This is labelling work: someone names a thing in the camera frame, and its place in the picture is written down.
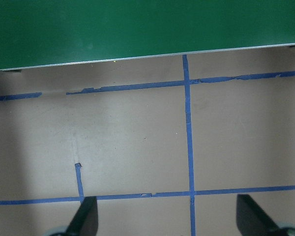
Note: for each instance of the green conveyor belt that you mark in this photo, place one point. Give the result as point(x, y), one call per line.
point(137, 27)

